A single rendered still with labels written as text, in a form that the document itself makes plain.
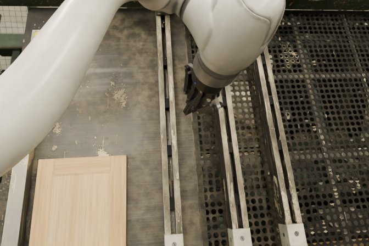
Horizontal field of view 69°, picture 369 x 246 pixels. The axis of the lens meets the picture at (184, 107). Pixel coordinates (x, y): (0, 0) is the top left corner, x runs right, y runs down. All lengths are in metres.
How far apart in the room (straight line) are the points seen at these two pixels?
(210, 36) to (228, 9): 0.06
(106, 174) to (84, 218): 0.16
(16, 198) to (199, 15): 0.89
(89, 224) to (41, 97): 0.83
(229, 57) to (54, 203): 0.84
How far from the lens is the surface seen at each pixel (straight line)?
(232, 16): 0.37
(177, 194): 0.97
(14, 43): 1.42
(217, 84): 0.50
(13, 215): 1.11
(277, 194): 1.09
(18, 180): 1.11
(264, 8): 0.37
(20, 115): 0.25
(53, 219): 1.08
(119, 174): 1.04
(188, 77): 0.63
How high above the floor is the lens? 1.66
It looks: 15 degrees down
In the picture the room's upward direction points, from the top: straight up
